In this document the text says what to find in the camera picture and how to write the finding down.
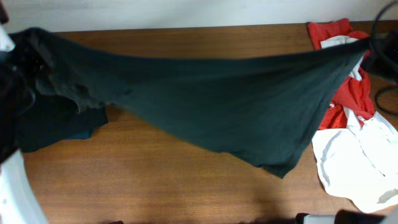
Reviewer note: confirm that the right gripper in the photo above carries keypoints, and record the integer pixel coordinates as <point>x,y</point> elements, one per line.
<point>388,45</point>

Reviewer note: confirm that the dark green t-shirt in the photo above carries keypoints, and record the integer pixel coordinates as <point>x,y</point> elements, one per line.
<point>262,110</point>

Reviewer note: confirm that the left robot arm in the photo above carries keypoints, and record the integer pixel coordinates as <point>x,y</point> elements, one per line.
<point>18,202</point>

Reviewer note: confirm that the folded black clothes stack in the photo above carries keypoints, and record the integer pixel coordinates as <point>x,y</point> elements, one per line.
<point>53,120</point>

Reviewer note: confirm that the red t-shirt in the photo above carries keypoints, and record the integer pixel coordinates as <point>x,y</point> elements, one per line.
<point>354,93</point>

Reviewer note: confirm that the blue folded garment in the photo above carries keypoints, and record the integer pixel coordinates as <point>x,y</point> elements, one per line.
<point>81,136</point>

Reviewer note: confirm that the white t-shirt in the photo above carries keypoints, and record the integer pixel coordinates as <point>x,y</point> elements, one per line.
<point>357,161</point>

